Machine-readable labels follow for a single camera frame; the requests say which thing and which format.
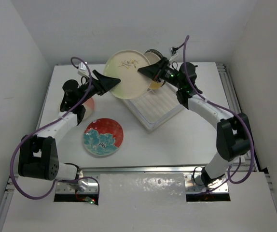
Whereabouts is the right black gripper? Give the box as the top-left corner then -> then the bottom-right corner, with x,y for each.
139,57 -> 184,89

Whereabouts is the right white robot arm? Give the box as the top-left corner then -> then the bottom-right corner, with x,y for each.
138,58 -> 254,187

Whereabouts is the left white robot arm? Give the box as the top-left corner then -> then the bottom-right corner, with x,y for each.
18,70 -> 121,181

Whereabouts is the white wire dish rack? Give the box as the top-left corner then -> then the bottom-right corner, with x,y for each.
122,84 -> 183,114

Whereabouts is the pink cream branch plate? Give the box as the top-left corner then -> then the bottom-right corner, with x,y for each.
82,98 -> 95,120

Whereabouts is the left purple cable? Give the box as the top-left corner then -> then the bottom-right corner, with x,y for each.
9,57 -> 100,200

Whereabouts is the black patterned plate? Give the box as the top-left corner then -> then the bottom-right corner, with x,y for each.
144,49 -> 164,63

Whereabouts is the cream drip tray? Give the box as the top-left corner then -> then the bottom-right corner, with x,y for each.
122,84 -> 184,131

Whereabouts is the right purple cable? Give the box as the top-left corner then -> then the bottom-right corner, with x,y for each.
172,35 -> 255,194

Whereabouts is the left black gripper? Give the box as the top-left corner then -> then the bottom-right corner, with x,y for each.
77,70 -> 120,105

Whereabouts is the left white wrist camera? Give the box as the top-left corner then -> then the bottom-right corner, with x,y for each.
78,62 -> 88,76

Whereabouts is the small green circuit board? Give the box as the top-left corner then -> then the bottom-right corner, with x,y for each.
75,191 -> 96,205

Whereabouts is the aluminium mounting rail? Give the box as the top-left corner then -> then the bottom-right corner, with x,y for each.
10,164 -> 229,204

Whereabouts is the tan plate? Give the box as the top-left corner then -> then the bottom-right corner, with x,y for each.
149,62 -> 165,90

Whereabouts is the white front cover panel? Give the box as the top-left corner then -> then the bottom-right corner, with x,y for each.
3,173 -> 277,232

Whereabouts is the red blue floral plate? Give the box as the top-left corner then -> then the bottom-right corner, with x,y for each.
83,118 -> 124,157

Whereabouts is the purple cable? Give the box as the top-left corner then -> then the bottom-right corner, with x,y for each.
172,35 -> 255,194
9,57 -> 100,200

